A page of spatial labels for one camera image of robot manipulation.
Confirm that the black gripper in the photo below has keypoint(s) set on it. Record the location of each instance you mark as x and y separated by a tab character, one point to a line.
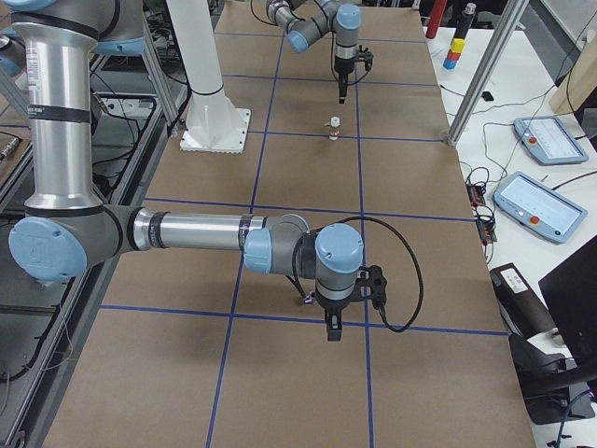
342	68
333	307

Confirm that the blue wooden block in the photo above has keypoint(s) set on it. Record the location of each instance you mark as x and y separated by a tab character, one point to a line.
449	64

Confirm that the red wooden block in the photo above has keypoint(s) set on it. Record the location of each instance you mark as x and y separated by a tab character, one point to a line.
453	56

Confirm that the yellow wooden block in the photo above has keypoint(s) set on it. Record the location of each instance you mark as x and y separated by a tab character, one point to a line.
457	45

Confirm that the red cylinder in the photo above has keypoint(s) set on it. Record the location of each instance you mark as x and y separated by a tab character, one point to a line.
435	18

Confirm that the black cylinder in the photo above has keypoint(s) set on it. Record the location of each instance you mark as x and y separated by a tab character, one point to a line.
465	21

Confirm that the orange circuit board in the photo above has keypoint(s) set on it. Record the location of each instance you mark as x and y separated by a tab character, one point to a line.
476	194

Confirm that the dark brown box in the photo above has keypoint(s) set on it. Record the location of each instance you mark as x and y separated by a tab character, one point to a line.
527	313

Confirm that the far teach pendant tablet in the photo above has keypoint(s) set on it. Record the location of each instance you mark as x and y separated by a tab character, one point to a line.
548	141

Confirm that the teach pendant tablet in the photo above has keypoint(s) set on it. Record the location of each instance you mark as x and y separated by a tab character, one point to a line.
548	141
538	208

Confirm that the near teach pendant tablet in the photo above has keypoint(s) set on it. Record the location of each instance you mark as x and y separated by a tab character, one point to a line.
538	208

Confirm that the black monitor stand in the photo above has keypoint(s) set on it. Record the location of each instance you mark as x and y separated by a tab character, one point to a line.
549	383

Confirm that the wooden board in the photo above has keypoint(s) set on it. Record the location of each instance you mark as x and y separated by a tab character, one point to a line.
579	84

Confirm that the black monitor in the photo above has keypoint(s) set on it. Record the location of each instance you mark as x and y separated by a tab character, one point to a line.
569	291

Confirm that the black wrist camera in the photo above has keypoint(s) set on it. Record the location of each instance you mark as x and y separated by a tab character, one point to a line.
371	286
365	57

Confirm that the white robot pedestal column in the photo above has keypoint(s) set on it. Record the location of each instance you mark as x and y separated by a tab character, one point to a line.
213	123

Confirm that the aluminium frame post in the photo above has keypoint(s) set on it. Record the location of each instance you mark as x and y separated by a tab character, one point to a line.
497	44

